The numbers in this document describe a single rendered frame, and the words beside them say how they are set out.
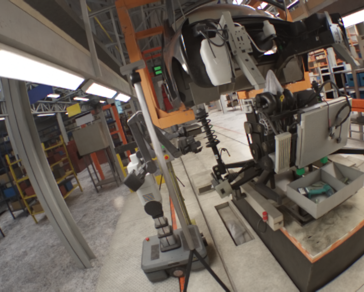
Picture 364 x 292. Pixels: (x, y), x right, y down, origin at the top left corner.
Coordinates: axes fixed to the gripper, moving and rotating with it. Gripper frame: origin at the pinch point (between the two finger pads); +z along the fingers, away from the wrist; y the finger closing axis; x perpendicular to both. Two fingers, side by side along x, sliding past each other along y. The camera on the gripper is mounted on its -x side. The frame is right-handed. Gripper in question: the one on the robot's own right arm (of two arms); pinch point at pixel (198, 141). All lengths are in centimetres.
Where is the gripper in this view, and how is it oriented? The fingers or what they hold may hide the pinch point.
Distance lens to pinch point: 157.6
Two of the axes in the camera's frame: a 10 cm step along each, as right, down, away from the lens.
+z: 6.5, -3.9, 6.5
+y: -4.7, -8.8, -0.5
